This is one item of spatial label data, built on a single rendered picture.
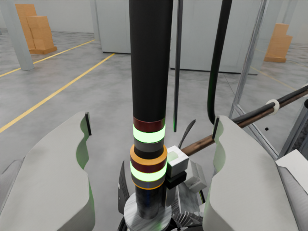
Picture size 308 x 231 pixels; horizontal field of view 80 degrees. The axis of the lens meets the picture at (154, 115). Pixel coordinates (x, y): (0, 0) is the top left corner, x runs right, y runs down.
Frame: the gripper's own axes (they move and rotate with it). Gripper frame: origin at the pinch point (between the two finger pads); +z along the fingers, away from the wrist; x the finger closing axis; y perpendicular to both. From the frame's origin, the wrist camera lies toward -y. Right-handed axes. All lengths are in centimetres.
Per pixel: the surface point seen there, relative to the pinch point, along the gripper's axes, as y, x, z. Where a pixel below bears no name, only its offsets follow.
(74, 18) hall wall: 85, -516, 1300
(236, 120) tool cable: 9.8, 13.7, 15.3
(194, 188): 55, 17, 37
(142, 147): 6.6, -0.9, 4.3
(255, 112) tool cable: 10.1, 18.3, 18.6
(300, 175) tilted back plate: 33, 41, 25
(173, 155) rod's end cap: 10.8, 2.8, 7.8
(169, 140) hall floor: 166, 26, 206
